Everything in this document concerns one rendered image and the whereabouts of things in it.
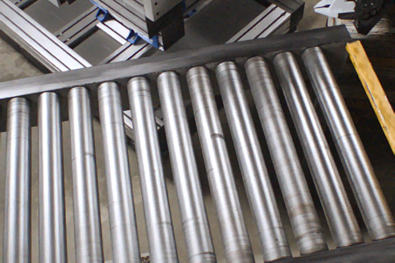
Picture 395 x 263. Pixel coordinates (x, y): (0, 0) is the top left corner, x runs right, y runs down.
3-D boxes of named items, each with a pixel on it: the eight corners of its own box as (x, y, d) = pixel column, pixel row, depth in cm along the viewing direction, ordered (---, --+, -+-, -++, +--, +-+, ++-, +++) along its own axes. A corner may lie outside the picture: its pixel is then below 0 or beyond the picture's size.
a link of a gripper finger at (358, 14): (334, 3, 126) (368, -3, 127) (332, 9, 127) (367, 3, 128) (340, 17, 123) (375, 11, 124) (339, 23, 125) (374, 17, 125)
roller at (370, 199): (319, 55, 121) (322, 40, 117) (399, 250, 94) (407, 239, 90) (298, 59, 120) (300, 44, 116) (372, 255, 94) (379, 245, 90)
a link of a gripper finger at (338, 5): (317, -6, 122) (355, -13, 123) (313, 13, 127) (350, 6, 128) (321, 3, 120) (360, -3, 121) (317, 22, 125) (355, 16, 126)
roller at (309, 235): (250, 70, 121) (268, 58, 118) (311, 269, 94) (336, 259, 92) (238, 60, 117) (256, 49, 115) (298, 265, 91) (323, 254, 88)
